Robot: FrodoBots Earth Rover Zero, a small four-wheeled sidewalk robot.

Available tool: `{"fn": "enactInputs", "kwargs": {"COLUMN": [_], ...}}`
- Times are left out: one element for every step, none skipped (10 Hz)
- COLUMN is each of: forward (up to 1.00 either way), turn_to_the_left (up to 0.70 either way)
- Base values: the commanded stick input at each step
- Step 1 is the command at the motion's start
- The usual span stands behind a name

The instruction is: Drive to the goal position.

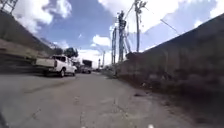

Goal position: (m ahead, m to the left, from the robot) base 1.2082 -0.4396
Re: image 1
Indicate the thin distant pole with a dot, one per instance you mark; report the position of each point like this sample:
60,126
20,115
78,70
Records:
103,59

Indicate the short utility pole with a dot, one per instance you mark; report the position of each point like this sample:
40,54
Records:
114,46

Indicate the dark vehicle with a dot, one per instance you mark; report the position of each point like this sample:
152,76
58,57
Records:
86,66

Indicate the utility pole with transformer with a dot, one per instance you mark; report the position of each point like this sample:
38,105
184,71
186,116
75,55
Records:
121,38

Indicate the small distant tree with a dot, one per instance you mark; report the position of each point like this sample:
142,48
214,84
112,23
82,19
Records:
70,52

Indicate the tall utility pole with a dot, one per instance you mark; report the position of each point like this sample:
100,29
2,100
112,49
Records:
137,28

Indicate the grey asphalt road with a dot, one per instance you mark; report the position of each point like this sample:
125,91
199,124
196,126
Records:
86,103

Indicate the white pickup truck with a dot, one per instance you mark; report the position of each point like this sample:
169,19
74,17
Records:
56,65

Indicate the robot's own part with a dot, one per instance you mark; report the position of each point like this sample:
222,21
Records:
151,126

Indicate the earth embankment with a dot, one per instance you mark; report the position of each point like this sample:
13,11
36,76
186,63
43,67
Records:
18,46

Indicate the long grey concrete wall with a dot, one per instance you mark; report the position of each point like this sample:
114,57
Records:
186,60

